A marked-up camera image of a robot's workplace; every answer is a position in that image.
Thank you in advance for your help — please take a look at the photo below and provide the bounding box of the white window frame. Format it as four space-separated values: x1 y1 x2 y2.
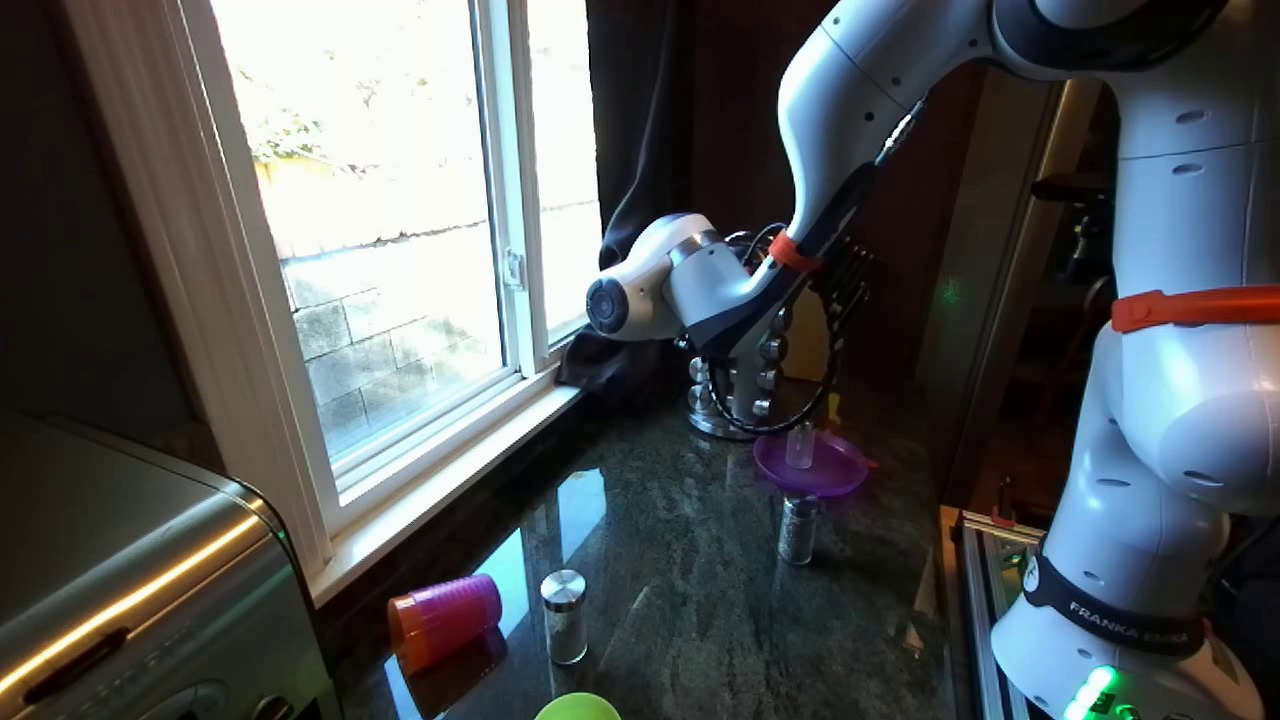
58 0 580 604

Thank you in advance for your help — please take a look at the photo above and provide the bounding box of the pink plastic cup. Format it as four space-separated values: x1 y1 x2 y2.
388 574 502 671

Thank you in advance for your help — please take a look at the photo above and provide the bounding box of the wooden knife block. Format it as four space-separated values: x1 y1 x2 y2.
782 242 872 382

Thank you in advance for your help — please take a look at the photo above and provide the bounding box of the dark curtain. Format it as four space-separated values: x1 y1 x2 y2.
584 0 808 266

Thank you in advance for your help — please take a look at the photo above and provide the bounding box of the silver rotating spice rack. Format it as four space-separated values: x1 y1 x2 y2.
688 308 791 445

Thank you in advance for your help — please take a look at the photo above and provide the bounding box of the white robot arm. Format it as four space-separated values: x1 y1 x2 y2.
586 0 1280 720

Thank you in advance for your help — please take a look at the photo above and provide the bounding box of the silver toaster oven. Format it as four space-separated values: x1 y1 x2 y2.
0 416 341 720

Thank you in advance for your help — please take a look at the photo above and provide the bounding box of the spice bottle near cups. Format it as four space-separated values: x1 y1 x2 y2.
538 567 586 666

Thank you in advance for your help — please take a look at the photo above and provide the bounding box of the green plastic cup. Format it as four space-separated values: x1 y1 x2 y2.
537 690 621 720

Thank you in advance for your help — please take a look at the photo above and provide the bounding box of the purple plastic plate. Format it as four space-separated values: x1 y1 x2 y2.
750 430 876 500

